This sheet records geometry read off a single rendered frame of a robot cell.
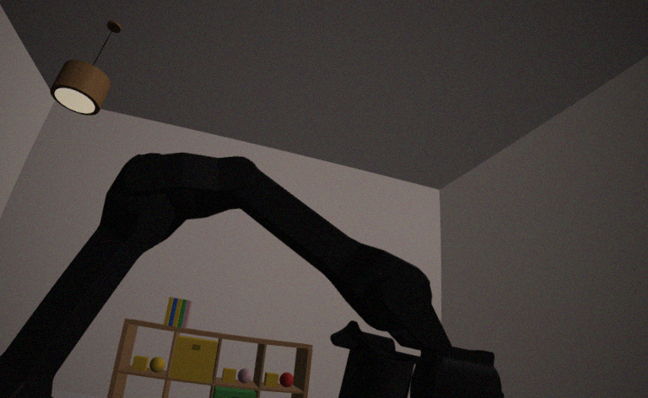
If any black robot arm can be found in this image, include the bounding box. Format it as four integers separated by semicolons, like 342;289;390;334
0;153;505;398

